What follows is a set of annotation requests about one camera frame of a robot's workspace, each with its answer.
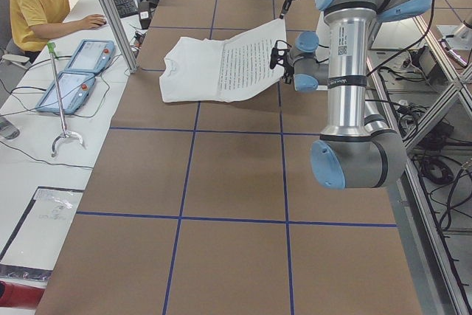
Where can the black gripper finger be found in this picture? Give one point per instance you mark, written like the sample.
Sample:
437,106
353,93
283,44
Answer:
285,8

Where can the white long-sleeve printed t-shirt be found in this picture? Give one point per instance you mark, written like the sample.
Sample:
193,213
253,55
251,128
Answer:
235,69

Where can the black keyboard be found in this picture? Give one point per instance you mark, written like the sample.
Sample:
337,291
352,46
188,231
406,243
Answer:
126,8

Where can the blue-grey teach pendant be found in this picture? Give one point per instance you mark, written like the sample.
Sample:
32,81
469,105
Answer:
75,88
91,56

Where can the metal reacher grabber tool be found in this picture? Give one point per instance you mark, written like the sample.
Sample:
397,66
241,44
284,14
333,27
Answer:
65,133

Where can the person in yellow shirt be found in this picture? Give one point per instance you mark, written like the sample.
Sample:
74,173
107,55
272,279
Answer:
35,22

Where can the clear plastic bag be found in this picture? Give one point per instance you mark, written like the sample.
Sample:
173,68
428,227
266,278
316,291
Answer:
54,204

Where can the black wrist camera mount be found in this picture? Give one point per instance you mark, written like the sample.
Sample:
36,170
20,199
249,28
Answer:
279,54

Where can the aluminium frame post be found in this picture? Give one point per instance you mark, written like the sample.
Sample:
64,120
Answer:
118,30

